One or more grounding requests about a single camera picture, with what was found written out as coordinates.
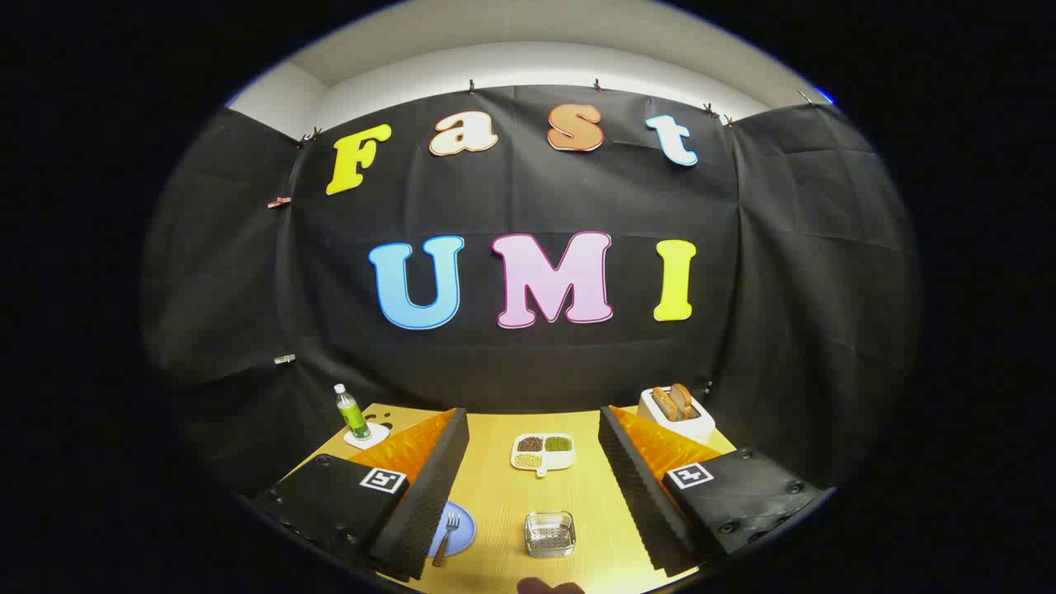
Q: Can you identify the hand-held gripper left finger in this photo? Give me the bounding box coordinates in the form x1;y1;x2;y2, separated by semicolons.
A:
250;407;470;582

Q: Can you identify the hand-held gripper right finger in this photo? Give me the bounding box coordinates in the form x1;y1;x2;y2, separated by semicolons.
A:
598;404;836;578

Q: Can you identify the metal fork with brown handle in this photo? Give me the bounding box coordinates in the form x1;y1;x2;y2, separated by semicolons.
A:
432;511;461;568

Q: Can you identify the blue round plate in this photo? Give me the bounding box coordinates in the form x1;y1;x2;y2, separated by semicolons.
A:
427;500;477;559

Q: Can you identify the white square coaster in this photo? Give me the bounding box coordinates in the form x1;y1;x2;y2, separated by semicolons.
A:
344;422;391;450

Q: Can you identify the white toaster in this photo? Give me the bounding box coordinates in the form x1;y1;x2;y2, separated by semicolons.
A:
637;388;717;440

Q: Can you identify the square perforated metal basket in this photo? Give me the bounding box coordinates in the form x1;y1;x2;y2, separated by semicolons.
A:
524;511;577;559

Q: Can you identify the green plastic bottle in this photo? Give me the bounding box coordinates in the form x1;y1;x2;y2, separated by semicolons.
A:
334;384;372;441

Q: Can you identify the white divided dish of beans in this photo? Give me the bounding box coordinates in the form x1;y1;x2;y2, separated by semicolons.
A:
510;433;576;479

